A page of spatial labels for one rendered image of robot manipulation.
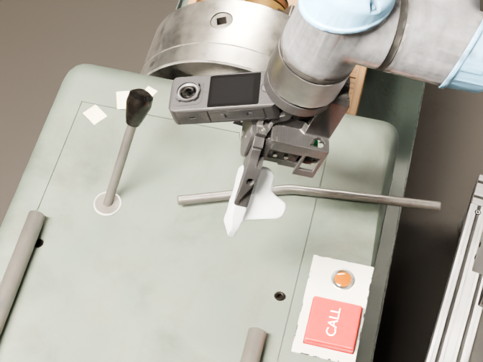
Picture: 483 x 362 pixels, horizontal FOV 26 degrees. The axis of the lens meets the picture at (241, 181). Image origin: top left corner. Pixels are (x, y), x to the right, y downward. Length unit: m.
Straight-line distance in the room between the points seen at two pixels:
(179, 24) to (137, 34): 1.59
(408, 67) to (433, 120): 2.08
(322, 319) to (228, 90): 0.34
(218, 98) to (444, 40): 0.24
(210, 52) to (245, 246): 0.33
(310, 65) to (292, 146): 0.13
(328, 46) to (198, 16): 0.67
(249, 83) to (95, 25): 2.19
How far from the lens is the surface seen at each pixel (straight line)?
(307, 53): 0.94
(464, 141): 3.00
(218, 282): 1.29
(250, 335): 1.24
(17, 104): 3.08
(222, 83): 1.06
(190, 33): 1.57
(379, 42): 0.93
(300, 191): 1.34
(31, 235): 1.33
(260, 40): 1.54
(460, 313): 2.46
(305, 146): 1.06
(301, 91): 0.98
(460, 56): 0.95
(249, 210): 1.11
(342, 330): 1.26
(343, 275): 1.30
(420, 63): 0.95
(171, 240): 1.32
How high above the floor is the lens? 2.40
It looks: 57 degrees down
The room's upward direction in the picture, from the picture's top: straight up
